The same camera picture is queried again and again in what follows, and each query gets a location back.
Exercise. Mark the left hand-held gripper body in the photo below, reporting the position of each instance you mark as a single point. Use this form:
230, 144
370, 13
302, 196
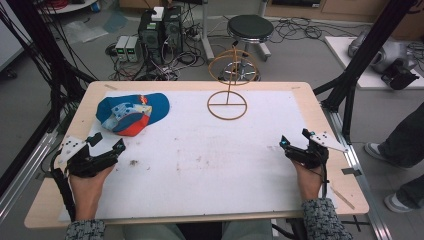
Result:
83, 165

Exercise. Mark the black computer tower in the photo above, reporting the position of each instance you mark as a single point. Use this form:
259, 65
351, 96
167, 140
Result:
173, 31
150, 36

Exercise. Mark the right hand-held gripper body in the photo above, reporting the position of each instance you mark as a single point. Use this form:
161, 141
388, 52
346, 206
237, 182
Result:
311, 156

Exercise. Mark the aluminium rail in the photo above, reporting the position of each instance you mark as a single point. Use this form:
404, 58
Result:
363, 186
26, 170

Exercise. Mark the grey tape piece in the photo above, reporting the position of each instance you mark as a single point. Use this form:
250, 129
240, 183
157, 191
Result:
351, 171

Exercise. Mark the blue and red cap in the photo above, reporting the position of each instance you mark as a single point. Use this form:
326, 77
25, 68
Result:
133, 111

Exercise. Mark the grey power supply unit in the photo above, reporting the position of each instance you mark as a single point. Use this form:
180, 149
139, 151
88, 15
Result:
132, 49
121, 48

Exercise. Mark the thin wooden stick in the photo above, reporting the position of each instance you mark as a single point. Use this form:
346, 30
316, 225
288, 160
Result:
342, 198

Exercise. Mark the white table mat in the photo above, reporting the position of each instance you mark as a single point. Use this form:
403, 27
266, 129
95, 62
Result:
206, 166

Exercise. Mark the white cabinet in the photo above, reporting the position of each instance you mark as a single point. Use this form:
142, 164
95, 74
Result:
10, 36

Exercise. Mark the person's right hand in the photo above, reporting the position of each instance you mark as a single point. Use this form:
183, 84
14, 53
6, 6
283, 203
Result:
310, 183

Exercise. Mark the grey and black machine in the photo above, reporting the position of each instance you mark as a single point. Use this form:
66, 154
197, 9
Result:
391, 60

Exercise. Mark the person's legs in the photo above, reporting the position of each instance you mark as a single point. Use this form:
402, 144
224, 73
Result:
150, 232

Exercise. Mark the black metal frame post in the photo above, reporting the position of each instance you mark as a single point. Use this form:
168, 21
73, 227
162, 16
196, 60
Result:
360, 56
40, 50

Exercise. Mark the person's left hand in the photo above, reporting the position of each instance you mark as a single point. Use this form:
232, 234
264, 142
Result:
88, 186

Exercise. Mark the black round stool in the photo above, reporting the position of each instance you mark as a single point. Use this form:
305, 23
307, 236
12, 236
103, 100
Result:
250, 28

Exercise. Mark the white floor platform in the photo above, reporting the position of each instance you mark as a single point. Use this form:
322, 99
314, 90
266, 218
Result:
360, 66

